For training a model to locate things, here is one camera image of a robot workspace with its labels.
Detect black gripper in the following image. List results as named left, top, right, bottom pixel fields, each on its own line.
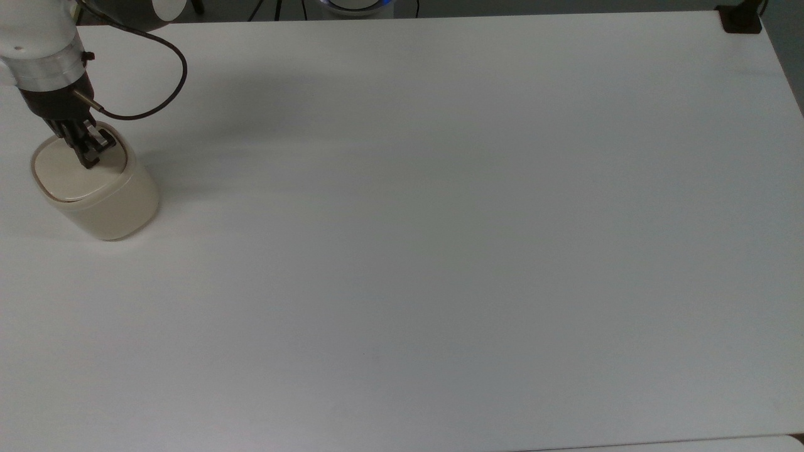
left=19, top=80, right=118, bottom=170

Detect cream trash bin lid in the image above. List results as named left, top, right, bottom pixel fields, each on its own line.
left=34, top=124, right=130, bottom=202

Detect cream plastic trash bin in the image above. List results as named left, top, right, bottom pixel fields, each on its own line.
left=30, top=120, right=160, bottom=242

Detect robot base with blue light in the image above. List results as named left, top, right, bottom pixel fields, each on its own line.
left=318, top=0, right=395, bottom=18

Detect black tripod legs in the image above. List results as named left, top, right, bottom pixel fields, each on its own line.
left=246, top=0, right=310, bottom=22

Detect black pole with clamp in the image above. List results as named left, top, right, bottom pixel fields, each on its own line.
left=715, top=0, right=768, bottom=35

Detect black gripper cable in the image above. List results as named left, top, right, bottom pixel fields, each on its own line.
left=75, top=0, right=188, bottom=121

